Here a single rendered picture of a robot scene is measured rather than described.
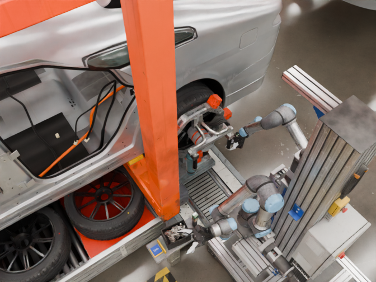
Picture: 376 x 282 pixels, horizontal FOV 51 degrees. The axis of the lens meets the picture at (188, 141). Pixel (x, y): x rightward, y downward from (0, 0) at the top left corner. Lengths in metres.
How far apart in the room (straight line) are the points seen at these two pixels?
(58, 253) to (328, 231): 1.98
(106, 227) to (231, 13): 1.88
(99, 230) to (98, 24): 1.62
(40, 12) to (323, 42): 4.53
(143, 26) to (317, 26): 4.36
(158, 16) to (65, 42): 0.92
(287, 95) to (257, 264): 2.43
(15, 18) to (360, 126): 1.49
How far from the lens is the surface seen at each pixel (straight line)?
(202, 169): 3.85
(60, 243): 3.31
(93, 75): 3.50
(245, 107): 4.56
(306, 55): 5.33
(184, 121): 2.99
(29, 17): 1.44
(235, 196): 2.46
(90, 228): 3.30
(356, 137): 1.93
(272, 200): 2.30
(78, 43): 2.45
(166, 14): 1.67
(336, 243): 2.55
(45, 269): 3.28
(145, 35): 1.66
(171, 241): 3.13
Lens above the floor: 3.48
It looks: 55 degrees down
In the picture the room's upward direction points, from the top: straight up
